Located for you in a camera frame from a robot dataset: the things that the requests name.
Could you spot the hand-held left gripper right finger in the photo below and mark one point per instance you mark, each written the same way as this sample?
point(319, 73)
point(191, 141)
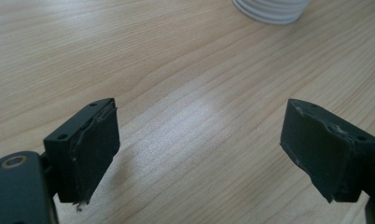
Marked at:
point(319, 149)

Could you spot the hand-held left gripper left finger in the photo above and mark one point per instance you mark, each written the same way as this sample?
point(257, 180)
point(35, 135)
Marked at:
point(92, 149)

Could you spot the white paper cup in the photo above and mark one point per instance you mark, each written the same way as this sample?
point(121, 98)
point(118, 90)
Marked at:
point(271, 11)

